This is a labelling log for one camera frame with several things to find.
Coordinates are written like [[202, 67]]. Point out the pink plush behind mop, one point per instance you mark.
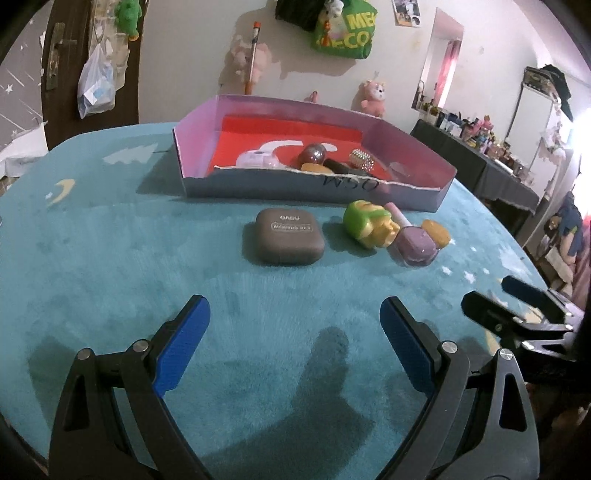
[[248, 65]]

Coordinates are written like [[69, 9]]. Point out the green plush on door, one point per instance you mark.
[[127, 15]]

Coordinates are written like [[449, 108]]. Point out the black backpack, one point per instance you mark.
[[302, 13]]

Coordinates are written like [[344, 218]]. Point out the orange soap dome back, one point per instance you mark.
[[439, 234]]

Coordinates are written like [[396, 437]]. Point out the black nail polish bottle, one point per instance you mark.
[[344, 169]]

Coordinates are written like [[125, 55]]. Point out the glitter clear jar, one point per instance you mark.
[[312, 153]]

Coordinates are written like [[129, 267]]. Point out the pink plush on wall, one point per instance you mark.
[[374, 98]]

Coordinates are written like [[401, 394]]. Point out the dark cloth side table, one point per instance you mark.
[[510, 200]]

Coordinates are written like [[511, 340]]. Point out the orange soap dome front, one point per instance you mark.
[[316, 168]]

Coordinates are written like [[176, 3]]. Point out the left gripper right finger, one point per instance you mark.
[[477, 422]]

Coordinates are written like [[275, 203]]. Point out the plastic bag on door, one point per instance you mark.
[[96, 85]]

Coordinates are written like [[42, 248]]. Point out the photo poster on wall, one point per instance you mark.
[[407, 13]]

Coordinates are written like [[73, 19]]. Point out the mop handle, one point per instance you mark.
[[252, 61]]

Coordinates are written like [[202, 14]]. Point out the dark wooden door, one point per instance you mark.
[[65, 52]]

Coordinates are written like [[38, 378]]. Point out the orange soap dome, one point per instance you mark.
[[316, 168], [439, 234]]

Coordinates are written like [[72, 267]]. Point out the purple nail polish bottle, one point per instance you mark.
[[413, 244]]

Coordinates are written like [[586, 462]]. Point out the pink white compact case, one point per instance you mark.
[[258, 159]]

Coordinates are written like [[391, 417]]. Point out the green capybara figurine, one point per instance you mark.
[[370, 225]]

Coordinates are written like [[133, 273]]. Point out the pink cardboard box tray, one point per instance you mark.
[[248, 147]]

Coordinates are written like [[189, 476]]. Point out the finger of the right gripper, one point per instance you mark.
[[555, 307], [504, 323]]

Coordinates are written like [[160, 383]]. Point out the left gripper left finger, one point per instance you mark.
[[89, 440]]

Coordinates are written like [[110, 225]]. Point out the teal moon star blanket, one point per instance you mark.
[[294, 378]]

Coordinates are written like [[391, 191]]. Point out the grey eyeshadow case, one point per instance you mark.
[[283, 237]]

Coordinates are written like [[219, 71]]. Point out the fabric door organizer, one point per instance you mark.
[[103, 31]]

